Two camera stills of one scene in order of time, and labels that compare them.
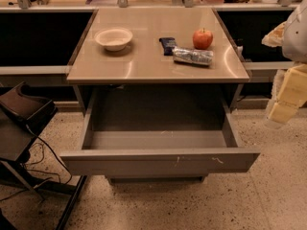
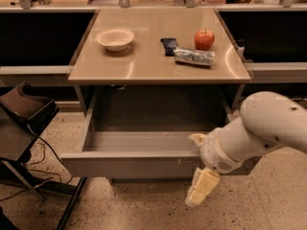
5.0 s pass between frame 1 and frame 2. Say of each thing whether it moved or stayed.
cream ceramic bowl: stayed
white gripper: moved
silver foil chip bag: stayed
